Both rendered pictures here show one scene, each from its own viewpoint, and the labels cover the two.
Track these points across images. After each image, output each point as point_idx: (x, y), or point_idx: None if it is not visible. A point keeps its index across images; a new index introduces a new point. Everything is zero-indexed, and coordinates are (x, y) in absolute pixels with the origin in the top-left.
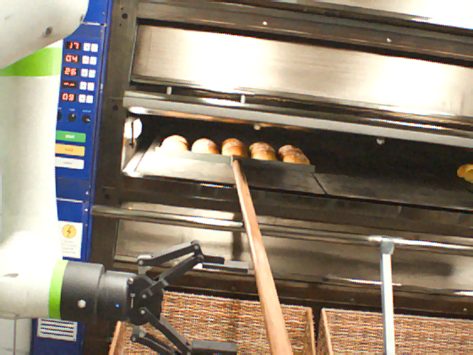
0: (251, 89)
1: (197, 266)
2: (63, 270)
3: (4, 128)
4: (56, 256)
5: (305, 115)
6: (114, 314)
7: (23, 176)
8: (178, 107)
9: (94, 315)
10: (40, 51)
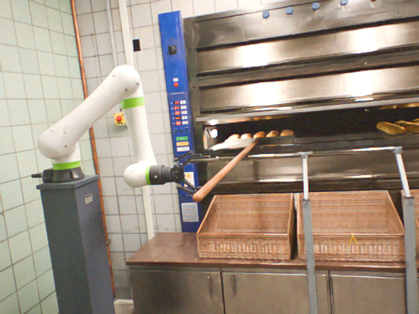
0: (247, 104)
1: (240, 182)
2: (149, 167)
3: (128, 126)
4: None
5: (268, 110)
6: (167, 178)
7: (137, 141)
8: (217, 118)
9: (160, 180)
10: (133, 98)
